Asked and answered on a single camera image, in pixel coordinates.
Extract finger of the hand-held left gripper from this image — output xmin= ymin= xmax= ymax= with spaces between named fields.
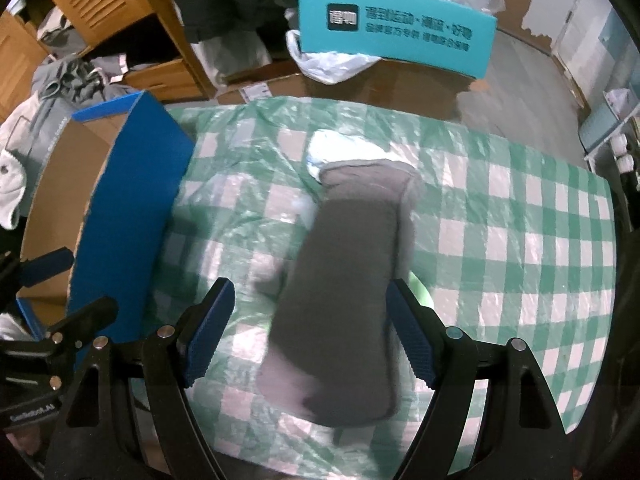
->
xmin=0 ymin=247 xmax=76 ymax=306
xmin=45 ymin=296 xmax=119 ymax=361

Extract teal printed box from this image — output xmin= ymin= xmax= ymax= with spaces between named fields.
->
xmin=297 ymin=0 xmax=499 ymax=81

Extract grey sock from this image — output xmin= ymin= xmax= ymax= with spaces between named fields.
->
xmin=255 ymin=159 xmax=426 ymax=428

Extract grey clothes pile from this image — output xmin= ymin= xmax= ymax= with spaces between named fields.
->
xmin=30 ymin=52 xmax=144 ymax=121

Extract wooden door panel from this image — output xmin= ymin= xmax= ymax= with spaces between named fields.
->
xmin=0 ymin=11 xmax=52 ymax=123

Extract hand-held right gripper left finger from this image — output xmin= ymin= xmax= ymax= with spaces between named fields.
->
xmin=42 ymin=277 xmax=236 ymax=480

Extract large brown cardboard box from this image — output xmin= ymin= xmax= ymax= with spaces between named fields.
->
xmin=305 ymin=56 xmax=493 ymax=122

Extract white plastic bag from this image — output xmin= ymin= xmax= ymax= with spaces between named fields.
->
xmin=285 ymin=7 xmax=382 ymax=86

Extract light blue shelf rack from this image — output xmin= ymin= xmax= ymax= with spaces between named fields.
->
xmin=577 ymin=87 xmax=640 ymax=177

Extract white fleece garment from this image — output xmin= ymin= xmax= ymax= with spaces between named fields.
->
xmin=0 ymin=94 xmax=51 ymax=232

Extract wooden cabinet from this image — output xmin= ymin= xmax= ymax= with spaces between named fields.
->
xmin=32 ymin=0 xmax=216 ymax=104

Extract green checkered tablecloth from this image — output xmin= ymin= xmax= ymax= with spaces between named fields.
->
xmin=142 ymin=95 xmax=617 ymax=480

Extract dark clothes pile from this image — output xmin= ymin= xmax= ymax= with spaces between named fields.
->
xmin=162 ymin=0 xmax=416 ymax=68

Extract labelled flat cardboard box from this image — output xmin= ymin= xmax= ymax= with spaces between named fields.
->
xmin=215 ymin=60 xmax=311 ymax=107

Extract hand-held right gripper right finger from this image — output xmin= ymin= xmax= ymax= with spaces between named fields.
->
xmin=385 ymin=279 xmax=573 ymax=480

